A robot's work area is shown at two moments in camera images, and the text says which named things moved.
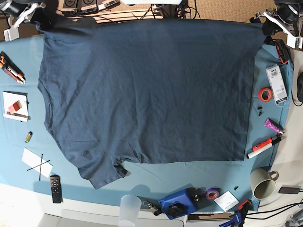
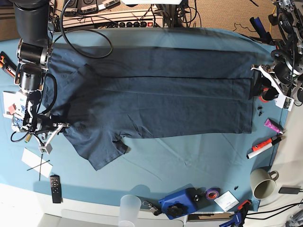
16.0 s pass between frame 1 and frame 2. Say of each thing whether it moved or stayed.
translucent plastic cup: stayed
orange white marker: stayed
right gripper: moved
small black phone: stayed
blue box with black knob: stayed
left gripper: moved
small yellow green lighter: stayed
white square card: stayed
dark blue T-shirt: moved
